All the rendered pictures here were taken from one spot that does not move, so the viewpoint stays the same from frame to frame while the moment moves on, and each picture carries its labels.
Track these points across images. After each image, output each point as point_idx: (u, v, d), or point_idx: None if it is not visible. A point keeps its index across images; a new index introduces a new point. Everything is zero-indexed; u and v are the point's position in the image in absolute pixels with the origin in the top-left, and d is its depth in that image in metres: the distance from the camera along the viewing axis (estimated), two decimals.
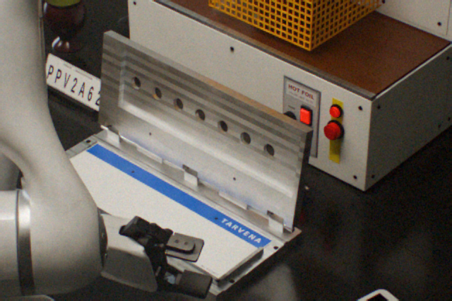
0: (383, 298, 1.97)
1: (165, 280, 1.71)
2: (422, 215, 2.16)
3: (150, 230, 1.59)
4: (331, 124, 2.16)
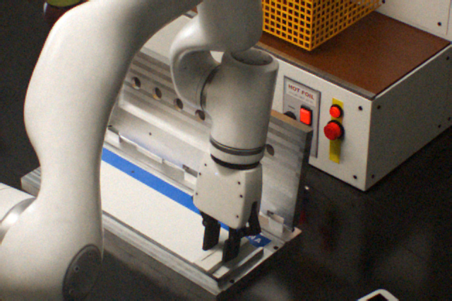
0: (383, 298, 1.97)
1: None
2: (422, 215, 2.16)
3: (246, 236, 1.98)
4: (331, 124, 2.16)
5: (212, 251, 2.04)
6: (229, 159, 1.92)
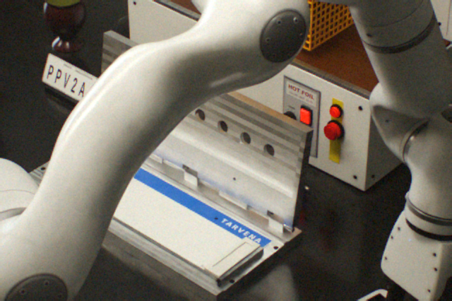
0: (383, 298, 1.97)
1: None
2: None
3: None
4: (331, 124, 2.16)
5: (224, 256, 2.03)
6: (426, 227, 1.73)
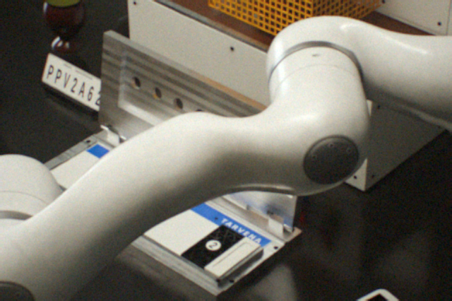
0: (383, 298, 1.97)
1: None
2: (422, 215, 2.16)
3: None
4: None
5: (224, 256, 2.02)
6: None
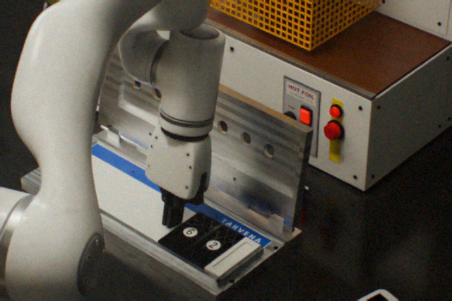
0: (383, 298, 1.97)
1: None
2: (422, 215, 2.16)
3: (188, 203, 2.05)
4: (331, 124, 2.16)
5: (224, 256, 2.02)
6: (178, 131, 1.98)
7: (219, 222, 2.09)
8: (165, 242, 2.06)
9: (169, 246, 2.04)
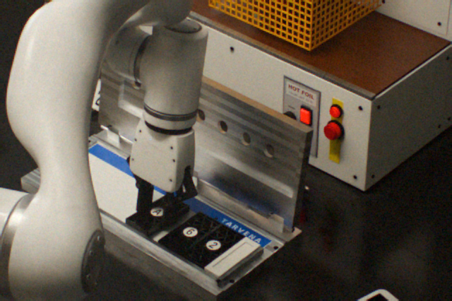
0: (383, 298, 1.97)
1: None
2: (422, 215, 2.16)
3: (184, 200, 2.05)
4: (331, 124, 2.16)
5: (224, 256, 2.02)
6: (161, 124, 1.99)
7: (219, 222, 2.09)
8: (165, 242, 2.06)
9: (169, 246, 2.04)
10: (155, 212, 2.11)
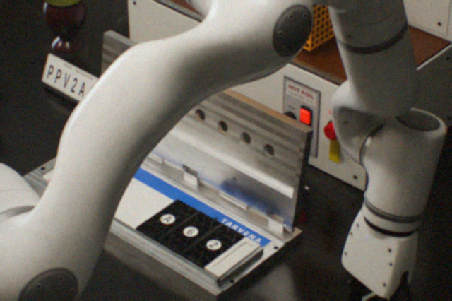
0: None
1: None
2: (422, 215, 2.16)
3: None
4: (331, 124, 2.16)
5: (224, 256, 2.02)
6: (381, 224, 1.82)
7: (220, 222, 2.09)
8: (166, 242, 2.06)
9: (169, 246, 2.04)
10: (164, 219, 2.10)
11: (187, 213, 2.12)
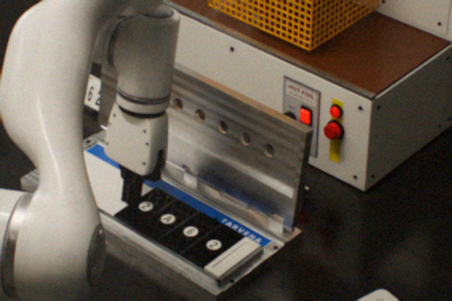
0: (159, 191, 2.16)
1: None
2: (422, 215, 2.16)
3: (146, 179, 2.10)
4: (331, 124, 2.16)
5: (224, 256, 2.03)
6: (134, 108, 2.02)
7: (220, 222, 2.09)
8: (166, 241, 2.06)
9: (169, 246, 2.04)
10: (164, 219, 2.10)
11: (187, 213, 2.12)
